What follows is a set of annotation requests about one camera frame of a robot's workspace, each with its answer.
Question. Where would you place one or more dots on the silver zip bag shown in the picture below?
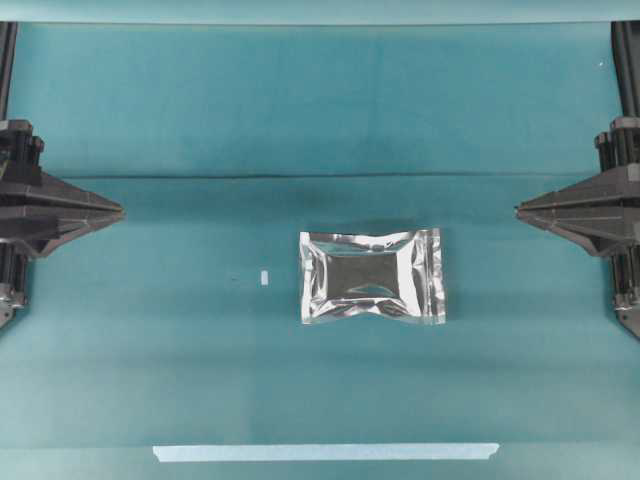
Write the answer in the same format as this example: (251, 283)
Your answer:
(399, 276)

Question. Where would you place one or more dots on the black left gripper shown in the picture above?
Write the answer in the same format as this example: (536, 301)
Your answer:
(79, 212)

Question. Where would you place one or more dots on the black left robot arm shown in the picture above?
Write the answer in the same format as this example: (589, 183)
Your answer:
(39, 212)

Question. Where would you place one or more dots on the teal table cloth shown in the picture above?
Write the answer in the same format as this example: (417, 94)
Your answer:
(223, 144)

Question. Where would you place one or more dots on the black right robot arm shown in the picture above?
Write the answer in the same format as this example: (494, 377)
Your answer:
(618, 151)

